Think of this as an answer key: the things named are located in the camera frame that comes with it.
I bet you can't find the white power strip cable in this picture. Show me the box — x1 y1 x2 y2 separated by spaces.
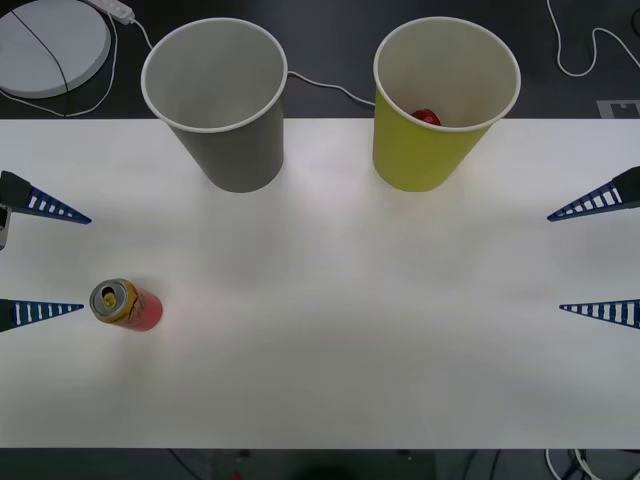
130 17 377 108

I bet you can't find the round pale grey disc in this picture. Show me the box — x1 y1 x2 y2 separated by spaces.
0 0 113 100

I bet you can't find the thin black cable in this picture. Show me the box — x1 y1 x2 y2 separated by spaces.
10 8 71 118

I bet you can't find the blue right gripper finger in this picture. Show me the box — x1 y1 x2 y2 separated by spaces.
546 166 640 224
558 298 640 331

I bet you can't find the white power strip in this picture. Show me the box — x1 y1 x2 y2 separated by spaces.
82 0 136 24

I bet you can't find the thin white cable loop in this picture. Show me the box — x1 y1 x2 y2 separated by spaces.
0 12 120 119

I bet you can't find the wavy white cable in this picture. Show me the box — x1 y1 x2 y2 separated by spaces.
546 0 640 78

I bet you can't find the grey cup-shaped bin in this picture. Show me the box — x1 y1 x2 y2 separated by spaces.
140 17 289 194

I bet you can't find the small red can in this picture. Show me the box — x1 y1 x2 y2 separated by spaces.
410 108 443 127

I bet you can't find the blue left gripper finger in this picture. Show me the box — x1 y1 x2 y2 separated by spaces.
0 298 86 335
0 170 93 226

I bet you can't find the red and yellow drink can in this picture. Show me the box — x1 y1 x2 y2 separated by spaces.
88 278 164 333

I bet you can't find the yellow-green cup-shaped bin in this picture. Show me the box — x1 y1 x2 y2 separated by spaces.
372 15 522 194

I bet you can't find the white cable bundle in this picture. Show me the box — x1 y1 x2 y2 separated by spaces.
543 447 609 480

